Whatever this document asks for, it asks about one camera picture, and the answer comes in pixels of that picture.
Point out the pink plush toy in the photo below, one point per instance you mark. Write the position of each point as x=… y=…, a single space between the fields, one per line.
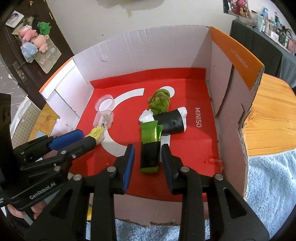
x=240 y=8

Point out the yellow green small plush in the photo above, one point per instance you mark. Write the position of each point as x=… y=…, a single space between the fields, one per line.
x=98 y=134

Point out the cluttered dresser with dark cloth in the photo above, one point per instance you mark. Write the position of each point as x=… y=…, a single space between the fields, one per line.
x=277 y=61

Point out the green and black packet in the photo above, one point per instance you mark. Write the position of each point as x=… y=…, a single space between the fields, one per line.
x=150 y=146

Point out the dark wooden door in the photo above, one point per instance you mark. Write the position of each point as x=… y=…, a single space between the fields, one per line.
x=30 y=77

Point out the person's left hand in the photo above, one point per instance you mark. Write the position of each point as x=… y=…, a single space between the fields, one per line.
x=35 y=210

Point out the red Miniso bag liner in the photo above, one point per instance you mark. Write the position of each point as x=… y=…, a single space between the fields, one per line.
x=187 y=127

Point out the black and white sock roll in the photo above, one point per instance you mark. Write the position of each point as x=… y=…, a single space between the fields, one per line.
x=173 y=122

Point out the plush toys hanging on door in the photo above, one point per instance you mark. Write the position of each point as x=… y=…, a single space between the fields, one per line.
x=36 y=44

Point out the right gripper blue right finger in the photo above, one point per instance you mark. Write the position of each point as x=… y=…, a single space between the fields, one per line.
x=169 y=166

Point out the wall mirror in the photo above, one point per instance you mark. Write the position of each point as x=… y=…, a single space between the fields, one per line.
x=228 y=6

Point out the white orange cardboard box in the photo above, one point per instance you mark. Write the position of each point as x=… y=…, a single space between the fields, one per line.
x=233 y=76

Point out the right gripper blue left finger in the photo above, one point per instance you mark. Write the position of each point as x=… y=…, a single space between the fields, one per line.
x=128 y=159

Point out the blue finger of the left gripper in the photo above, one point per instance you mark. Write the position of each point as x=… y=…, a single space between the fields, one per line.
x=77 y=149
x=66 y=139

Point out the round clear plastic lid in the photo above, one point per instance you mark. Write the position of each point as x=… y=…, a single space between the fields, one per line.
x=104 y=103

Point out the blue fluffy towel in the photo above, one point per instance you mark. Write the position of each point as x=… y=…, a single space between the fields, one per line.
x=270 y=194

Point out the small clear plastic container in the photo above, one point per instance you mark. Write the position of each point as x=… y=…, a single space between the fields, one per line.
x=104 y=119

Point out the green fuzzy scrunchie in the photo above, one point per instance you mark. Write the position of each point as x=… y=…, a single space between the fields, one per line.
x=160 y=101

